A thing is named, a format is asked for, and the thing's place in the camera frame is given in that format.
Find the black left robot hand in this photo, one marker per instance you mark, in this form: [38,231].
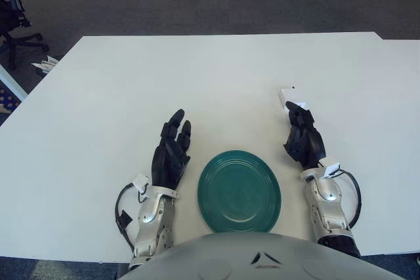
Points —
[167,162]

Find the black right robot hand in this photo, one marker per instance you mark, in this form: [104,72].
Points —
[306,142]

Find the white charger block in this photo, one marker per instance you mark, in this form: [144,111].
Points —
[288,94]

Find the green ceramic plate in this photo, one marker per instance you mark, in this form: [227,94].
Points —
[239,191]

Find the grey robot torso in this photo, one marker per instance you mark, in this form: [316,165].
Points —
[229,257]

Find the white paper scraps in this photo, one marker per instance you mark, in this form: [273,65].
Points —
[46,63]

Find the blue dotted patterned panel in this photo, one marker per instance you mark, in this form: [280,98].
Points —
[6,98]

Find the white desk edge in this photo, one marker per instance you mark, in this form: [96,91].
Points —
[10,83]

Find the black office chair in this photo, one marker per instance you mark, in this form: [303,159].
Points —
[10,14]

